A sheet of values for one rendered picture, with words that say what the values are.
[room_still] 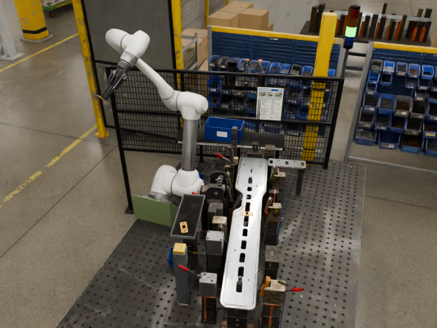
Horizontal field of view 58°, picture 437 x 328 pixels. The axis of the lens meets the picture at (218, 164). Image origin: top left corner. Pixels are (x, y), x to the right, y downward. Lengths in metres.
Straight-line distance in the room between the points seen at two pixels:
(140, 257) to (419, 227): 2.79
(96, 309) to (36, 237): 1.78
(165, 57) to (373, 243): 2.88
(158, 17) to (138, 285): 2.82
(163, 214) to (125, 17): 2.47
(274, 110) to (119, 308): 1.89
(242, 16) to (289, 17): 2.24
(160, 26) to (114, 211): 2.00
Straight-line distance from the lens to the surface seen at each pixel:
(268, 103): 3.28
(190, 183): 2.83
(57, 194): 4.67
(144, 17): 4.53
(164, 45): 4.52
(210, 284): 2.15
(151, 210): 2.94
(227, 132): 3.21
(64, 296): 3.64
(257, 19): 6.90
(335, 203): 3.27
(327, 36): 3.14
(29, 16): 9.67
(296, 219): 3.06
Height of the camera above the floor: 2.74
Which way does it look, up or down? 35 degrees down
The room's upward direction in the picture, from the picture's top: straight up
